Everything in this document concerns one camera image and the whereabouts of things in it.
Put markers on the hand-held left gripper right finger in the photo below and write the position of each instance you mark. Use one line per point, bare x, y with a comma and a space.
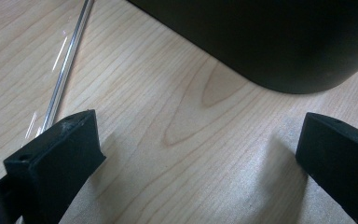
341, 161

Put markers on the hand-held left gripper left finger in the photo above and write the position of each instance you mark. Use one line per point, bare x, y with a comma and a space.
56, 165

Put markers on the square metal tray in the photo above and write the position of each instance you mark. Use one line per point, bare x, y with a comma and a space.
276, 37

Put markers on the clear glass rod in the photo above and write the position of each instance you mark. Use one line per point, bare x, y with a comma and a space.
66, 62

